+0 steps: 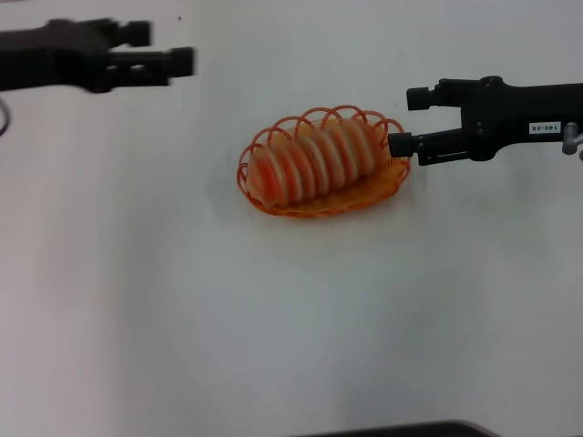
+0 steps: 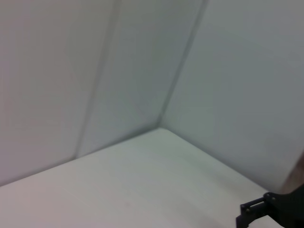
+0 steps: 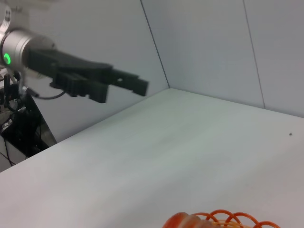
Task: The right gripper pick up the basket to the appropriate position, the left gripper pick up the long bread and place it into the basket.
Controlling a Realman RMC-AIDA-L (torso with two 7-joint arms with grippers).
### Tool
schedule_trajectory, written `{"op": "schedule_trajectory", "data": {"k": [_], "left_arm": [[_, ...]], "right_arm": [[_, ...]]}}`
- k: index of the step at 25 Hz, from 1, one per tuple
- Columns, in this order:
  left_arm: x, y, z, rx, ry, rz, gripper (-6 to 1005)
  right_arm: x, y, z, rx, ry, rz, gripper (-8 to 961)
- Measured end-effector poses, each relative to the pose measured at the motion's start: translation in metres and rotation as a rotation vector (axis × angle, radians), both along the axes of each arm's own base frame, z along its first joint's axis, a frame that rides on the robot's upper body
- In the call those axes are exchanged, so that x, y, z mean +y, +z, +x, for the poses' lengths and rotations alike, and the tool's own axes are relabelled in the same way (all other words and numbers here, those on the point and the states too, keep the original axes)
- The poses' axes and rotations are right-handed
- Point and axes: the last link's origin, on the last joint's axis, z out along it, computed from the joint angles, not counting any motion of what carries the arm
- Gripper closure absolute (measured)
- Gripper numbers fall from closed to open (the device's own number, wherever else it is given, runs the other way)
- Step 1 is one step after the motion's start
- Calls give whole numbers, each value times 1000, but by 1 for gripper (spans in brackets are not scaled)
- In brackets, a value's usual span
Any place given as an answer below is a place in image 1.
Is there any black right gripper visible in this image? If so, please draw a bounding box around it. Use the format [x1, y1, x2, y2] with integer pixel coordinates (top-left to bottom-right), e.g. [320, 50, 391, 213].
[386, 76, 583, 167]

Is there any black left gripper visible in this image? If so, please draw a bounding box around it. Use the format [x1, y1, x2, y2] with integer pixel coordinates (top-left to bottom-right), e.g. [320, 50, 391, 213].
[0, 18, 197, 95]

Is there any orange white striped bread loaf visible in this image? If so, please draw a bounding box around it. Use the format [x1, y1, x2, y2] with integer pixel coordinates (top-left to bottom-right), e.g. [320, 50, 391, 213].
[244, 117, 383, 207]

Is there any orange plastic wire basket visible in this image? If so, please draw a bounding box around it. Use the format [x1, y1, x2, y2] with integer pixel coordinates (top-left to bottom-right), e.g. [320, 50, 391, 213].
[237, 105, 413, 220]

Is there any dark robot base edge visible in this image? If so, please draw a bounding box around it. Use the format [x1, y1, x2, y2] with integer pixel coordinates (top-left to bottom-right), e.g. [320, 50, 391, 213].
[295, 419, 502, 437]

